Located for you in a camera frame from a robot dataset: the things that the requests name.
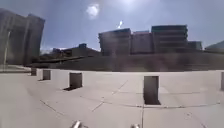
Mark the long dark low wall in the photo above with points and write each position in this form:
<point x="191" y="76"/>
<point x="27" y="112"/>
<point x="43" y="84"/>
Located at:
<point x="140" y="62"/>

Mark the low stone ledge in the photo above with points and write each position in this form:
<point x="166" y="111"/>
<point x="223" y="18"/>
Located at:
<point x="13" y="69"/>

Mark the robot's own part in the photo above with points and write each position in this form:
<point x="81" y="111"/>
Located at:
<point x="135" y="126"/>
<point x="76" y="125"/>

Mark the low building with blue top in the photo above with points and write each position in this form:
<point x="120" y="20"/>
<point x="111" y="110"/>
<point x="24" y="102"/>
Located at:
<point x="75" y="51"/>

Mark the pale stone slab plaza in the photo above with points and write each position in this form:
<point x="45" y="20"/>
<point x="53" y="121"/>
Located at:
<point x="110" y="96"/>

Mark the wide dark tiered building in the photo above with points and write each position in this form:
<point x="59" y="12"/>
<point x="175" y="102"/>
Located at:
<point x="143" y="41"/>

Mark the pole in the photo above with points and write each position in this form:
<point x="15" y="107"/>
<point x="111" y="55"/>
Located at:
<point x="5" y="50"/>

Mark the row of square bollards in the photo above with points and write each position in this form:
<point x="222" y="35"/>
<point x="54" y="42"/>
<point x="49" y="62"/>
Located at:
<point x="151" y="88"/>

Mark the tall grey building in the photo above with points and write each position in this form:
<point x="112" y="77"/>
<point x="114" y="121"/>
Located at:
<point x="20" y="36"/>

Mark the low flat building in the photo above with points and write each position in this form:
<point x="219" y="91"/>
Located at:
<point x="216" y="46"/>

